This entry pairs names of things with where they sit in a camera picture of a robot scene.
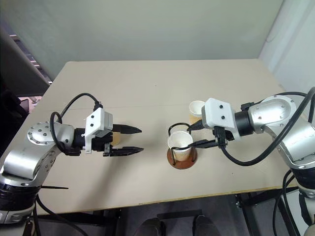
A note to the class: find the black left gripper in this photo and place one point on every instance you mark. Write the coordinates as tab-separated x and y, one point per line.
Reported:
99	145

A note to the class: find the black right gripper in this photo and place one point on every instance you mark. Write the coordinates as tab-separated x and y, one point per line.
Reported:
221	136

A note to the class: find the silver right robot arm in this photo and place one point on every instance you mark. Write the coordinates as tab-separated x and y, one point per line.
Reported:
295	137

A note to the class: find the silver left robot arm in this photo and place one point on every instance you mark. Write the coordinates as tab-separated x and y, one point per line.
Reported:
22	159

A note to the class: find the white paper cup brown sleeve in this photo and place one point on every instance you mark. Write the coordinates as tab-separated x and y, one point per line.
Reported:
195	108
116	140

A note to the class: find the thin black pointed strip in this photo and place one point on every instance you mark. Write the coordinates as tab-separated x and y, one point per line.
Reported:
54	188

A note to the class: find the pink object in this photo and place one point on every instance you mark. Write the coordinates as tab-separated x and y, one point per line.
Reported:
32	103

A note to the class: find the dark bulky object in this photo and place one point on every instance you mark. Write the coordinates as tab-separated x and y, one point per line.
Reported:
9	118

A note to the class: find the grey staircase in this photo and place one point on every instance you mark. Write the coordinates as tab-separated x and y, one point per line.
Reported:
27	61

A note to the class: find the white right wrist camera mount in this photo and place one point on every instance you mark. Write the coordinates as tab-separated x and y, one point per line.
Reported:
219	113

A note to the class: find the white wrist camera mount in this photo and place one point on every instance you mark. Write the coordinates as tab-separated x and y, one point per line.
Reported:
96	123
219	113

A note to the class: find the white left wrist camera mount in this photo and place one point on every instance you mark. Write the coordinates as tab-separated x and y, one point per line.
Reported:
96	123

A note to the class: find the black table frame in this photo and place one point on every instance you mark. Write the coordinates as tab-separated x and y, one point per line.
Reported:
256	199

